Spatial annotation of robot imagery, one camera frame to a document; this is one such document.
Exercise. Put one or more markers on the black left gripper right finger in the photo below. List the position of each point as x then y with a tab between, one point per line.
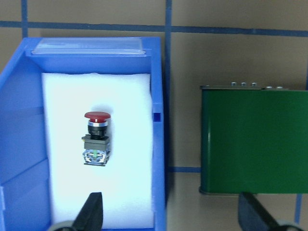
252	216

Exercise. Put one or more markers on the green conveyor belt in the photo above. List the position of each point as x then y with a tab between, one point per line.
254	140

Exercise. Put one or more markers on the white foam pad left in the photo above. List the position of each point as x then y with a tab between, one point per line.
126	180

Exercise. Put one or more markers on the blue left storage bin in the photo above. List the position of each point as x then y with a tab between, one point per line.
25	182

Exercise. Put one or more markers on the red mushroom push button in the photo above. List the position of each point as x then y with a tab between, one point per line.
96	142

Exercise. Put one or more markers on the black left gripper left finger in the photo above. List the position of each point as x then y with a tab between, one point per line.
90	217

